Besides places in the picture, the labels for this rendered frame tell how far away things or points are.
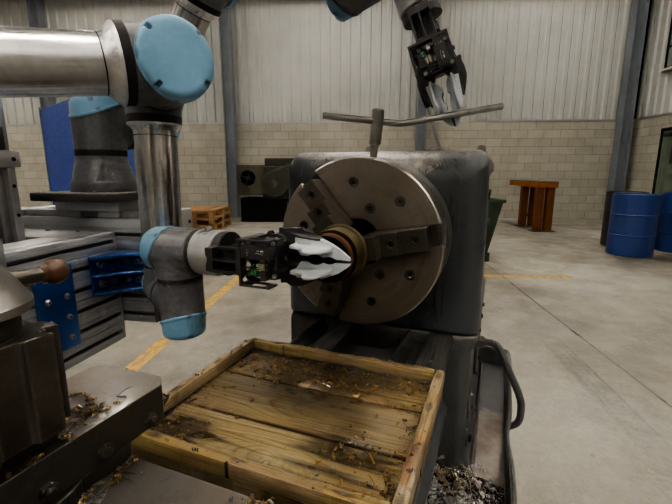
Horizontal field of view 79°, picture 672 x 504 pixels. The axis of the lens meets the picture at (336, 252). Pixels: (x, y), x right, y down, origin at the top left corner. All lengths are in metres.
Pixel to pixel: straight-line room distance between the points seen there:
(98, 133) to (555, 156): 11.22
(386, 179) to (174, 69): 0.37
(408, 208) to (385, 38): 10.66
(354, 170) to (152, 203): 0.38
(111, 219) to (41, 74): 0.49
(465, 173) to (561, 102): 11.11
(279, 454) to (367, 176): 0.46
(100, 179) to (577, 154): 11.50
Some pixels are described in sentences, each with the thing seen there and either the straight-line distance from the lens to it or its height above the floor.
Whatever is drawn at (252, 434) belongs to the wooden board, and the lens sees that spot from 0.57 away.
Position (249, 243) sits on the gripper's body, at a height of 1.11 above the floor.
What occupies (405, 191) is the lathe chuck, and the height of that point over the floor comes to 1.18.
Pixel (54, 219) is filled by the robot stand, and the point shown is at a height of 1.09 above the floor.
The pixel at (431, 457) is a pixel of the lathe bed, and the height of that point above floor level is 0.71.
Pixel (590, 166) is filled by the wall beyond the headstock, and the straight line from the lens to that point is 12.17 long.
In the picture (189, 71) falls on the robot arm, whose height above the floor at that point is 1.36.
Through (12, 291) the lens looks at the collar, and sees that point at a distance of 0.34.
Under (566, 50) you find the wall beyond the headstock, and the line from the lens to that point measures 12.16.
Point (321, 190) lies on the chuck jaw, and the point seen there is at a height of 1.18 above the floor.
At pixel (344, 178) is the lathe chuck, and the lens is 0.75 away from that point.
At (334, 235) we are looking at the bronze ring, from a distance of 0.62.
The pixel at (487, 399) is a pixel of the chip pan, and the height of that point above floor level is 0.54.
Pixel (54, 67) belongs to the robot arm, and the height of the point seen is 1.34.
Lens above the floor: 1.21
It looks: 11 degrees down
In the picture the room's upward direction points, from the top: straight up
